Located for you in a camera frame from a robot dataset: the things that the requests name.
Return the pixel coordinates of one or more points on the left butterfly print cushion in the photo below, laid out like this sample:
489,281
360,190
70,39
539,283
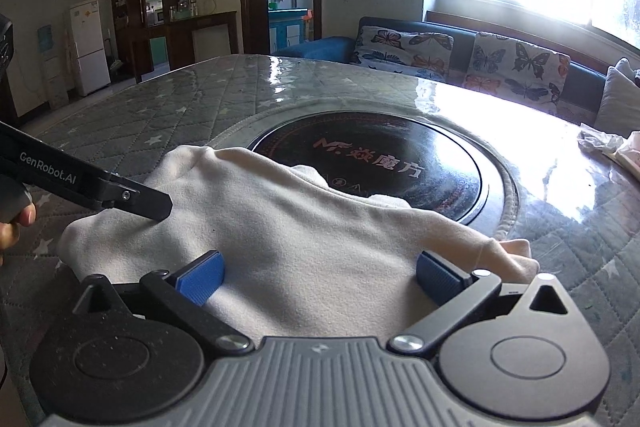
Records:
422,54

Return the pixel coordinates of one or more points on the white refrigerator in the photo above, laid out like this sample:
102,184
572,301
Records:
89,63

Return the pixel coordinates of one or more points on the dark wooden display cabinet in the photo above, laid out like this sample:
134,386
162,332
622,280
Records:
152,33

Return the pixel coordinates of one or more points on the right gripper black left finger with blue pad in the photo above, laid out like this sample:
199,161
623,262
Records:
123,352

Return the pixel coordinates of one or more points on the black round induction cooktop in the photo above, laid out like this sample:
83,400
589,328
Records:
365,154

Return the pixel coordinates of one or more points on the grey white pillow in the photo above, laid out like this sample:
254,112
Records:
619,111

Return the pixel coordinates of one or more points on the water dispenser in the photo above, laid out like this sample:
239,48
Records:
52,76

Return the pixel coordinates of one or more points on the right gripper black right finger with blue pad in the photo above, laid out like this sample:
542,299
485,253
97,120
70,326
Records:
510,351

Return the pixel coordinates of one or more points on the right butterfly print cushion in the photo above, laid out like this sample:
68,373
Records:
517,71

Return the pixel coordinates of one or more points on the butterfly print cushion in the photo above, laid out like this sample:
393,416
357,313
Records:
422,54
517,71

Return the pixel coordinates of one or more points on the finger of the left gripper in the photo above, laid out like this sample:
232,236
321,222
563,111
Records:
136,198

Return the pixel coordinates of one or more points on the person's left hand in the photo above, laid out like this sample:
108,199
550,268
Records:
10,232

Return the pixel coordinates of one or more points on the cream white garment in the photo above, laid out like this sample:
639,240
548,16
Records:
301,258

